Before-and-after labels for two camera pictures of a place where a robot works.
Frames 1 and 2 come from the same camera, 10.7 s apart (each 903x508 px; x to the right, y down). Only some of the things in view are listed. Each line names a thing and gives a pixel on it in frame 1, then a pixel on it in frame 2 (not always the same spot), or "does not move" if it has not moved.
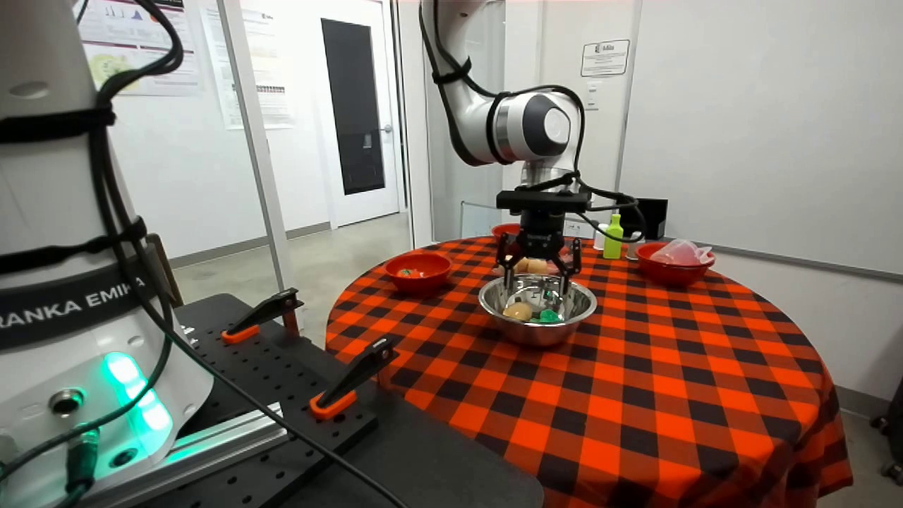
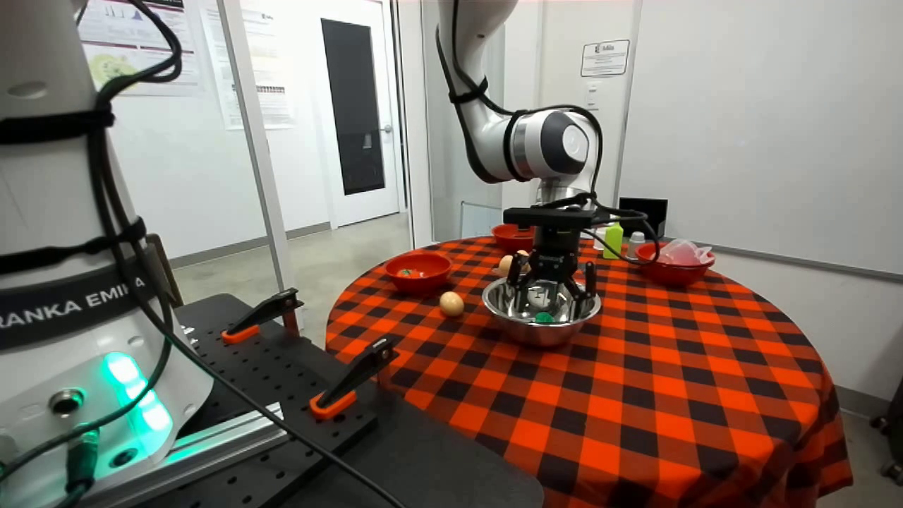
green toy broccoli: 549,314 does not move
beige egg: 518,312 → 453,302
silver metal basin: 538,312 does not move
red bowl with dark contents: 505,230 does not move
